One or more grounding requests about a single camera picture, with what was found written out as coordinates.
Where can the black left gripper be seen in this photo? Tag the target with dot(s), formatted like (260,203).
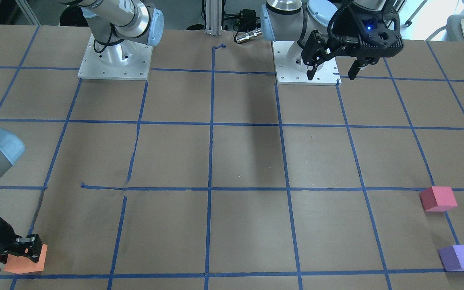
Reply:
(341,28)

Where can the orange foam cube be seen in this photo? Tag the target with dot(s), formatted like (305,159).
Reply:
(21,264)

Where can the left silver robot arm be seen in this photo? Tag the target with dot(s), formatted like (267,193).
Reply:
(307,38)

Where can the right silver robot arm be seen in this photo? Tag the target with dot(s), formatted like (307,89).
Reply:
(123,35)

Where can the red foam cube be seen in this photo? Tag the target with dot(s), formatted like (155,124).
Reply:
(438,199)

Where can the purple foam cube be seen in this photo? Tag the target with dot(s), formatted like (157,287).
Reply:
(452,257)

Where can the aluminium frame post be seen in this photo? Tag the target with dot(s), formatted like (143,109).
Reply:
(213,17)

